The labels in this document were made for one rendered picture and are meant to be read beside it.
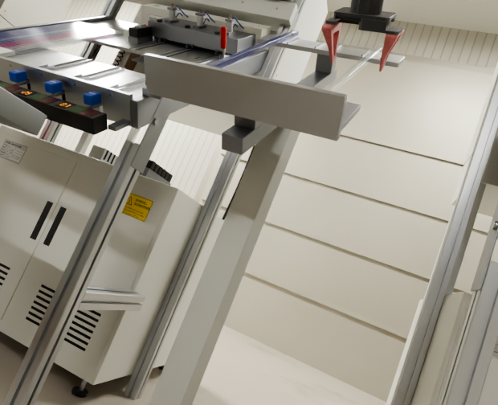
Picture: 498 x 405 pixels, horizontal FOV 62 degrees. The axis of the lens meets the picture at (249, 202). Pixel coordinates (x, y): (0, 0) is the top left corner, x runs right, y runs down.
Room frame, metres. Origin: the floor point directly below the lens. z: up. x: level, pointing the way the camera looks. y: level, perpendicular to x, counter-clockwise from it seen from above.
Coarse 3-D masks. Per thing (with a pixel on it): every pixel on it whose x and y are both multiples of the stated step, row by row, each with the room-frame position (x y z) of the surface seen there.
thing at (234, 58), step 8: (288, 32) 0.95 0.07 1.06; (296, 32) 0.96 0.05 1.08; (272, 40) 0.88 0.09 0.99; (280, 40) 0.90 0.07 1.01; (248, 48) 0.82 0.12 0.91; (256, 48) 0.82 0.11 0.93; (264, 48) 0.85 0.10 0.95; (232, 56) 0.76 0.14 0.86; (240, 56) 0.78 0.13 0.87; (208, 64) 0.72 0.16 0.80; (216, 64) 0.72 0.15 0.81; (224, 64) 0.74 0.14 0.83
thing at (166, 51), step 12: (96, 24) 1.44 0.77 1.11; (108, 24) 1.46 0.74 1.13; (120, 24) 1.48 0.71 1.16; (132, 24) 1.50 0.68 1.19; (120, 36) 1.33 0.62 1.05; (120, 48) 1.23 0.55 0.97; (132, 48) 1.22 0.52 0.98; (144, 48) 1.23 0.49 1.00; (156, 48) 1.24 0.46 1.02; (168, 48) 1.26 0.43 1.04; (180, 48) 1.27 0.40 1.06; (132, 60) 1.28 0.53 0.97; (192, 60) 1.17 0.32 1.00; (204, 60) 1.18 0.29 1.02; (216, 60) 1.20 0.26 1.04
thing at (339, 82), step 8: (376, 48) 0.85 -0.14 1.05; (368, 56) 0.80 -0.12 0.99; (376, 56) 0.84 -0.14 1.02; (360, 64) 0.75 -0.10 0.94; (344, 72) 0.70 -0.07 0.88; (352, 72) 0.71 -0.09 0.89; (336, 80) 0.67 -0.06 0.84; (344, 80) 0.68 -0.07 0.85; (328, 88) 0.63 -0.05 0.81; (336, 88) 0.65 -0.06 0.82
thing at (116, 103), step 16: (0, 64) 0.97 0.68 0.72; (16, 64) 0.94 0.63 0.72; (32, 80) 0.95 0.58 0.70; (48, 80) 0.92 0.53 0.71; (64, 80) 0.90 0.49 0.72; (80, 80) 0.88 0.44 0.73; (64, 96) 0.93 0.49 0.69; (80, 96) 0.90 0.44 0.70; (112, 96) 0.86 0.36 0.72; (128, 96) 0.84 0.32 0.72; (112, 112) 0.88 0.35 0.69; (128, 112) 0.86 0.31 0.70
